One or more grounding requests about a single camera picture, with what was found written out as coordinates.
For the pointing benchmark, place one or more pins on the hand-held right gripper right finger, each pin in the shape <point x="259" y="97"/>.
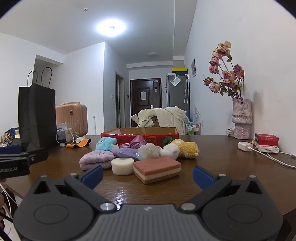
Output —
<point x="203" y="176"/>

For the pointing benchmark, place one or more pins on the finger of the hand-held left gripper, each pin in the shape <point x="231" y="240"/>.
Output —
<point x="10" y="149"/>
<point x="37" y="155"/>

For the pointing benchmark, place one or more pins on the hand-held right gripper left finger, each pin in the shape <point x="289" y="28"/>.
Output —
<point x="93" y="175"/>

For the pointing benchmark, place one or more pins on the lavender towel headband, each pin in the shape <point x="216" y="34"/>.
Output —
<point x="97" y="158"/>

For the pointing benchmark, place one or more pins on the white round sponge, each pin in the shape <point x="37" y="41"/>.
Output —
<point x="122" y="166"/>

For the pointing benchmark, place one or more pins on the yellow plush toy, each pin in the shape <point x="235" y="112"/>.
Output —
<point x="188" y="148"/>

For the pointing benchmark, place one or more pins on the blue plush toy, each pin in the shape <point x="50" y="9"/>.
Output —
<point x="105" y="143"/>

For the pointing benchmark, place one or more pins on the blue-purple glittery pouch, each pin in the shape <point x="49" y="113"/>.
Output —
<point x="126" y="153"/>

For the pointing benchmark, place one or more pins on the red cardboard box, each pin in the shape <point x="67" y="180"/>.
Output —
<point x="111" y="134"/>

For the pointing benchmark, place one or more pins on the pink layered sponge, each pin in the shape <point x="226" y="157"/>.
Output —
<point x="157" y="169"/>

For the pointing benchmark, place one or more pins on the purple satin bow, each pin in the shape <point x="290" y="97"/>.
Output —
<point x="134" y="141"/>

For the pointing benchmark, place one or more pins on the white translucent pouch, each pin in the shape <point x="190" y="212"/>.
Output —
<point x="148" y="151"/>

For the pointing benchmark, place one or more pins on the wicker ball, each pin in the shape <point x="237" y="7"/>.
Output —
<point x="8" y="138"/>

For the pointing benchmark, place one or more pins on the blue cloth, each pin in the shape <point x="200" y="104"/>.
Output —
<point x="14" y="131"/>

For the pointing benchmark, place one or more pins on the orange band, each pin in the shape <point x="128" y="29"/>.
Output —
<point x="81" y="143"/>

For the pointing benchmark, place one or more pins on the clear plastic bag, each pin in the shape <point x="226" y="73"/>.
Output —
<point x="66" y="133"/>

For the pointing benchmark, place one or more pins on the small white tube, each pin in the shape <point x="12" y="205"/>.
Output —
<point x="80" y="139"/>

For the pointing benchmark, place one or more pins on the black paper bag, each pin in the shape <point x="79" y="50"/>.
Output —
<point x="37" y="115"/>

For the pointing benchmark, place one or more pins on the pink suitcase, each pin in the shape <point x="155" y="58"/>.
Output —
<point x="71" y="115"/>

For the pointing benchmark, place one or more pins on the beige coat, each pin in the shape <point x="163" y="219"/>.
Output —
<point x="171" y="117"/>

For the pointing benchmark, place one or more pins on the pink textured vase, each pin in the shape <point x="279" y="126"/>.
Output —
<point x="241" y="120"/>

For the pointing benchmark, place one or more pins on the flat white box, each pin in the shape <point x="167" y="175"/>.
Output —
<point x="268" y="148"/>

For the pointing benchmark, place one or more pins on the wooden chair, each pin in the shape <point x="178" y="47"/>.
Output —
<point x="154" y="121"/>

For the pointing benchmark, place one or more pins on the small red box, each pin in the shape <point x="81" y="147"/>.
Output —
<point x="267" y="139"/>

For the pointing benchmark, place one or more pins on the grey fridge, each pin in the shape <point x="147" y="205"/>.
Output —
<point x="177" y="97"/>

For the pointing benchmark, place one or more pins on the white umbrella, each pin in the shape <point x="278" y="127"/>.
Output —
<point x="186" y="89"/>

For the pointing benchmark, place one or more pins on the paper on door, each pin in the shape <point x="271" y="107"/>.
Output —
<point x="143" y="95"/>

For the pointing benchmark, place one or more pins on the paper on fridge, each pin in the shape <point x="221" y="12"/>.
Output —
<point x="175" y="81"/>

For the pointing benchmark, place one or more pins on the dried pink flowers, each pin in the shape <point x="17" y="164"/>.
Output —
<point x="227" y="76"/>

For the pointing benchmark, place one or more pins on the dark brown door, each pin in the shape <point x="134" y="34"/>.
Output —
<point x="145" y="85"/>

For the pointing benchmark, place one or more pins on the yellow box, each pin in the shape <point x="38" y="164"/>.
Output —
<point x="180" y="69"/>

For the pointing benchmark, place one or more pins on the bright ceiling light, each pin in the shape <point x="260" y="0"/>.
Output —
<point x="111" y="27"/>

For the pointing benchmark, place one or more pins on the wall poster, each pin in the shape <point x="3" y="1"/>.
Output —
<point x="194" y="67"/>

